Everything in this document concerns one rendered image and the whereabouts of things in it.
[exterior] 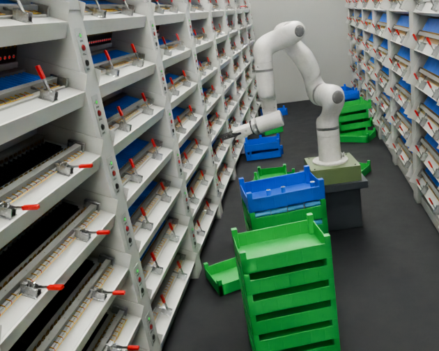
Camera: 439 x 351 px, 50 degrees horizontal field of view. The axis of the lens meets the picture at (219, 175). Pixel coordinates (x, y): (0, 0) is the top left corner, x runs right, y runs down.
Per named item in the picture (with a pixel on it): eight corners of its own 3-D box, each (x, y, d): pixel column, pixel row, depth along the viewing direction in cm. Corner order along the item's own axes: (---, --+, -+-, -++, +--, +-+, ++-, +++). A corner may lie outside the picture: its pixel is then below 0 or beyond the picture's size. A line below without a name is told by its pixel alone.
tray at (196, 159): (206, 153, 283) (210, 138, 279) (183, 189, 227) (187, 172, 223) (175, 144, 284) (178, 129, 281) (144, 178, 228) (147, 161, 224)
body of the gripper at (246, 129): (256, 136, 238) (235, 143, 240) (257, 131, 247) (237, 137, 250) (250, 122, 236) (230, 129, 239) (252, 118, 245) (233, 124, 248)
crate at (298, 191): (309, 182, 198) (307, 164, 196) (325, 198, 179) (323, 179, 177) (240, 195, 197) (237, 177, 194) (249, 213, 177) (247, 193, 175)
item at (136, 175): (171, 158, 212) (177, 129, 207) (124, 214, 156) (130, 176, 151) (128, 146, 213) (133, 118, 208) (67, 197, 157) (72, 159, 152)
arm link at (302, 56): (327, 112, 243) (311, 108, 258) (344, 98, 244) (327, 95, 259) (278, 30, 224) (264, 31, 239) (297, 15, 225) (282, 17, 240)
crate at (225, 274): (259, 258, 240) (257, 244, 238) (278, 276, 222) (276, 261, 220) (205, 277, 232) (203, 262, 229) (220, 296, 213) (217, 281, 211)
